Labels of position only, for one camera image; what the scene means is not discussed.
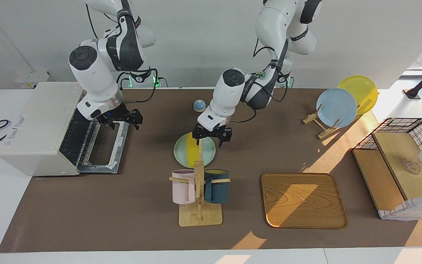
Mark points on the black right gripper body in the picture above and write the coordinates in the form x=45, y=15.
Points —
x=119, y=114

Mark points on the yellow plate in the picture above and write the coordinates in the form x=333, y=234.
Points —
x=365, y=91

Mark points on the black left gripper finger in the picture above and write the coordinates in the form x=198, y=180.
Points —
x=224, y=141
x=197, y=142

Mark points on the dark blue mug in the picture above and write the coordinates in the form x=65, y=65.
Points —
x=216, y=190

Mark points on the pink mug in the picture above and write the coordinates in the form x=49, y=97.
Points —
x=181, y=189

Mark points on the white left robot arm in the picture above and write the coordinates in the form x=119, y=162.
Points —
x=229, y=95

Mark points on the white checked cloth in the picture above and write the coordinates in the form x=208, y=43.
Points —
x=412, y=211

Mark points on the small clear glass object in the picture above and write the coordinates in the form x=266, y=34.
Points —
x=412, y=167

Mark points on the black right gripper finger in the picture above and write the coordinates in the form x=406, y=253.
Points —
x=138, y=123
x=111, y=126

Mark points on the small white box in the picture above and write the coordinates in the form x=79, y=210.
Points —
x=33, y=79

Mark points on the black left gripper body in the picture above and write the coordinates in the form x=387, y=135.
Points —
x=213, y=132

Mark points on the wooden mug rack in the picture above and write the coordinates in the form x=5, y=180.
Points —
x=200, y=218

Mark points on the brown table mat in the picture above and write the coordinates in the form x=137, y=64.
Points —
x=123, y=205

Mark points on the square wooden tray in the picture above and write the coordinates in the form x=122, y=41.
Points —
x=302, y=200

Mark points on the light wooden shelf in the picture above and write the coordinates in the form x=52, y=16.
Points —
x=401, y=154

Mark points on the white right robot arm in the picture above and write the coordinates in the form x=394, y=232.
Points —
x=93, y=77

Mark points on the wooden plate rack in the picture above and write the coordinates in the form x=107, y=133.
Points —
x=311, y=118

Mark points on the yellow corn cob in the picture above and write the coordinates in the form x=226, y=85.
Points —
x=192, y=154

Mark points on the white toaster oven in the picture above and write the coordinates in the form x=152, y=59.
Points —
x=39, y=128

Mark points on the pale green plate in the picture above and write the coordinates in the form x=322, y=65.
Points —
x=209, y=154

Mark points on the light blue plate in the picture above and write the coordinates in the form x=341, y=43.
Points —
x=337, y=108

